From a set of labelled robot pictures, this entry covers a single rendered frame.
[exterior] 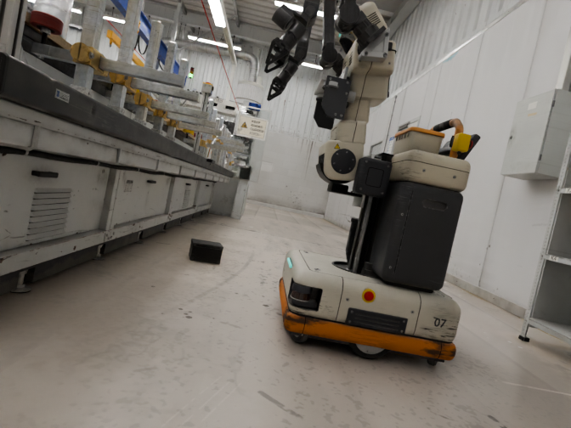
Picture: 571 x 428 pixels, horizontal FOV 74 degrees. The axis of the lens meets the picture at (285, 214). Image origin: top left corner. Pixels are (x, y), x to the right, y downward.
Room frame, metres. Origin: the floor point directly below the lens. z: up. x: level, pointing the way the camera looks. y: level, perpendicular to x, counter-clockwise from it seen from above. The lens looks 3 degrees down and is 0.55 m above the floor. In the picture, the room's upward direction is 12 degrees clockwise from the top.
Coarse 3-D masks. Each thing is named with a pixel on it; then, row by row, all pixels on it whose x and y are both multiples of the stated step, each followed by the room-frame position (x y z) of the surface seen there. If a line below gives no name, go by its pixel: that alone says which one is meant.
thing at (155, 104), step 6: (108, 90) 1.59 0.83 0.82; (108, 96) 1.59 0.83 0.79; (126, 96) 1.60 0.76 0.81; (132, 96) 1.60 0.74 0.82; (126, 102) 1.62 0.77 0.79; (132, 102) 1.60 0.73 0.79; (156, 102) 1.61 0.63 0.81; (162, 102) 1.61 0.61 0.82; (156, 108) 1.61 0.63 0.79; (162, 108) 1.61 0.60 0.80; (168, 108) 1.61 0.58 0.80; (174, 108) 1.61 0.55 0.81; (180, 108) 1.62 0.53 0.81; (186, 108) 1.62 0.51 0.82; (180, 114) 1.64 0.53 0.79; (186, 114) 1.62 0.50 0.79; (192, 114) 1.62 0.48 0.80; (198, 114) 1.62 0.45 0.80; (204, 114) 1.62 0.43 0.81
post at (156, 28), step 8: (152, 24) 1.56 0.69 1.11; (160, 24) 1.56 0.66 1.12; (152, 32) 1.56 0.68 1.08; (160, 32) 1.58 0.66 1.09; (152, 40) 1.56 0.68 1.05; (160, 40) 1.59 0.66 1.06; (152, 48) 1.56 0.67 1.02; (152, 56) 1.56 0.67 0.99; (144, 64) 1.56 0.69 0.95; (152, 64) 1.56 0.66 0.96; (144, 80) 1.56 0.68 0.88; (136, 112) 1.56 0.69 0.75; (144, 112) 1.57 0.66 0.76; (144, 120) 1.59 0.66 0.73
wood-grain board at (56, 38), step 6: (30, 18) 1.10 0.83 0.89; (30, 24) 1.10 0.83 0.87; (36, 30) 1.14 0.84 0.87; (48, 36) 1.19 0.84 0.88; (54, 36) 1.22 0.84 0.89; (54, 42) 1.24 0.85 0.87; (60, 42) 1.26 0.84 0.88; (66, 42) 1.29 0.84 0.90; (66, 48) 1.30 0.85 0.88; (192, 138) 3.55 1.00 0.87
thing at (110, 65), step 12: (36, 48) 1.10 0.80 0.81; (48, 48) 1.10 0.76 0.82; (60, 48) 1.10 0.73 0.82; (60, 60) 1.13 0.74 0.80; (108, 60) 1.11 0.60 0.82; (120, 72) 1.12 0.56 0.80; (132, 72) 1.12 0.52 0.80; (144, 72) 1.12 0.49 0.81; (156, 72) 1.12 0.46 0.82; (168, 72) 1.12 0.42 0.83; (168, 84) 1.14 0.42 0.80; (180, 84) 1.12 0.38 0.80
